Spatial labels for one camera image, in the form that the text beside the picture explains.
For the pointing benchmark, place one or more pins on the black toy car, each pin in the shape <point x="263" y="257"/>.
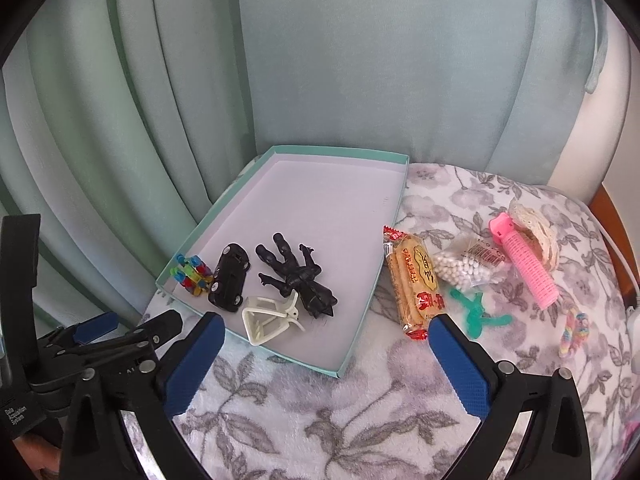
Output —
<point x="226" y="291"/>

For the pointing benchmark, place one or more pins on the person's left hand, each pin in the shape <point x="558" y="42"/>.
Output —
<point x="43" y="458"/>

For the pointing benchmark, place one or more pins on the cream lace scrunchie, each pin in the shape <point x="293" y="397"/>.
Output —
<point x="538" y="232"/>

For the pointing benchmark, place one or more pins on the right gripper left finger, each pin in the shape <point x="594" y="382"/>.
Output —
<point x="187" y="361"/>

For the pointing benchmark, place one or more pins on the mint green padded headboard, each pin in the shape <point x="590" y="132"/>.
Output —
<point x="122" y="121"/>

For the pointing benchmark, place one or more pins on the cream hair claw clip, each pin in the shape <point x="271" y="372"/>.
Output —
<point x="265" y="318"/>

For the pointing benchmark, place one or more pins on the black action figure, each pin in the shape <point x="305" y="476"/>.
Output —
<point x="292" y="276"/>

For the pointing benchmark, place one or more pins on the colourful plastic block toy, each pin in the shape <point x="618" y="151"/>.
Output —
<point x="192" y="274"/>

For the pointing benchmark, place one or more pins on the green plastic toy figure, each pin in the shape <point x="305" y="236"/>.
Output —
<point x="476" y="318"/>

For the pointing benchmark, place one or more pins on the pink hair roller clip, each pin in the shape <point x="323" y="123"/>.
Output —
<point x="533" y="273"/>

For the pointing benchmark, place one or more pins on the orange biscuit packet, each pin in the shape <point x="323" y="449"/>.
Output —
<point x="414" y="280"/>

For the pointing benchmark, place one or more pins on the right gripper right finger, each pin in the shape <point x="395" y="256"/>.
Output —
<point x="469" y="369"/>

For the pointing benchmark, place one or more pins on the cotton swabs plastic bag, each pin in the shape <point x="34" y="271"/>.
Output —
<point x="470" y="261"/>

